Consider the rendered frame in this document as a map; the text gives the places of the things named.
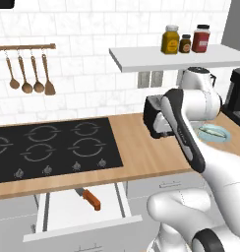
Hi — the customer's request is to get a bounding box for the orange handled knife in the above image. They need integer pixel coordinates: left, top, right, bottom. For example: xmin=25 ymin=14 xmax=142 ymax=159
xmin=75 ymin=187 xmax=102 ymax=212

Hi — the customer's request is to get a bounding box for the black hob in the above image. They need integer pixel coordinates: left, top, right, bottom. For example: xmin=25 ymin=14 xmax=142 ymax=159
xmin=0 ymin=117 xmax=125 ymax=185

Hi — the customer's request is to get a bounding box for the white kettle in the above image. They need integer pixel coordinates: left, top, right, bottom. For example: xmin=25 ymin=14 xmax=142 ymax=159
xmin=180 ymin=66 xmax=217 ymax=94

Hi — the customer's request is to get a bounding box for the grey cupboard front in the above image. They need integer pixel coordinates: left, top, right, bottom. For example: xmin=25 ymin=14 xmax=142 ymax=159
xmin=0 ymin=193 xmax=40 ymax=252

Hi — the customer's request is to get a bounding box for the small dark jar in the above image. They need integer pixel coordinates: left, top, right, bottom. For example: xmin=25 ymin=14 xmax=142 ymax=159
xmin=178 ymin=33 xmax=193 ymax=54

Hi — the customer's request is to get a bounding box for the wooden wall rail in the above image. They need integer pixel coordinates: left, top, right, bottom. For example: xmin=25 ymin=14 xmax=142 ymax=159
xmin=0 ymin=42 xmax=57 ymax=51

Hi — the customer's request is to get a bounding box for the open drawer handle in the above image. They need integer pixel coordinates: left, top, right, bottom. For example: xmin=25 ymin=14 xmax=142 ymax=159
xmin=75 ymin=243 xmax=104 ymax=252

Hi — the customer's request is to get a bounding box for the yellow jar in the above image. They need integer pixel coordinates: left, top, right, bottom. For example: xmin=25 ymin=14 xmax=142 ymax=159
xmin=160 ymin=25 xmax=181 ymax=55

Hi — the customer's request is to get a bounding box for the black extractor hood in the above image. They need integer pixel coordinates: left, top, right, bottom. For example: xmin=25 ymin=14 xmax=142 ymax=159
xmin=0 ymin=0 xmax=16 ymax=10

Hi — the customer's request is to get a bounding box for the grey wall socket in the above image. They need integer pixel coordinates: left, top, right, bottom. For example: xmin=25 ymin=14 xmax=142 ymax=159
xmin=137 ymin=71 xmax=151 ymax=90
xmin=150 ymin=70 xmax=164 ymax=89

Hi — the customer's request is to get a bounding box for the black coffee machine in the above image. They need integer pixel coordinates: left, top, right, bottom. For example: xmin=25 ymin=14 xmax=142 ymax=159
xmin=221 ymin=67 xmax=240 ymax=130

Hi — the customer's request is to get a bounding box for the white wall shelf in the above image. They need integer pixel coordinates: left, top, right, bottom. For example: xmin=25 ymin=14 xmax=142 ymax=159
xmin=108 ymin=43 xmax=240 ymax=74

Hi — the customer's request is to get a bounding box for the small wooden spoon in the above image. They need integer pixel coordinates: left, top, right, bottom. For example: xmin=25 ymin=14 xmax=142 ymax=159
xmin=5 ymin=56 xmax=21 ymax=91

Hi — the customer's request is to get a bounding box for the grey hob knob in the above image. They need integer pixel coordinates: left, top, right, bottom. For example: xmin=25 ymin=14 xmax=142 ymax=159
xmin=14 ymin=168 xmax=25 ymax=179
xmin=97 ymin=157 xmax=108 ymax=168
xmin=42 ymin=164 xmax=53 ymax=175
xmin=72 ymin=161 xmax=83 ymax=172

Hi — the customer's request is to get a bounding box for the grey drawer handle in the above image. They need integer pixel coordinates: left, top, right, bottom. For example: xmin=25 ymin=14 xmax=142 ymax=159
xmin=158 ymin=180 xmax=183 ymax=189

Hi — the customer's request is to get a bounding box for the grey drawer front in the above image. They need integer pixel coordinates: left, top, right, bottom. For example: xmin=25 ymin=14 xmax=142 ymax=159
xmin=126 ymin=171 xmax=210 ymax=200

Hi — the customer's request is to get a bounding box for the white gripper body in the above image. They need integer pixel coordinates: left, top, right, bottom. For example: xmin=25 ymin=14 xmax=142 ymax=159
xmin=153 ymin=112 xmax=176 ymax=136

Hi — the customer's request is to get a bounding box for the white open drawer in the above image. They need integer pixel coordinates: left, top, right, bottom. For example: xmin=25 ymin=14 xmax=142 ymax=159
xmin=23 ymin=181 xmax=144 ymax=252

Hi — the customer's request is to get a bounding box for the grey tall cabinet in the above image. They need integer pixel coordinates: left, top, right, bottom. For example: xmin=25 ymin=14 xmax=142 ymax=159
xmin=220 ymin=0 xmax=240 ymax=54

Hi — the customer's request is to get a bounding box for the red jar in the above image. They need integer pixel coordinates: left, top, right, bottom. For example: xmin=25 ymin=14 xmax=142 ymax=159
xmin=191 ymin=24 xmax=211 ymax=54

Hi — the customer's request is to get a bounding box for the wooden spatula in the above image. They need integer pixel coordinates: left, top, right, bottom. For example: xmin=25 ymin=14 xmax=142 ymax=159
xmin=41 ymin=53 xmax=57 ymax=96

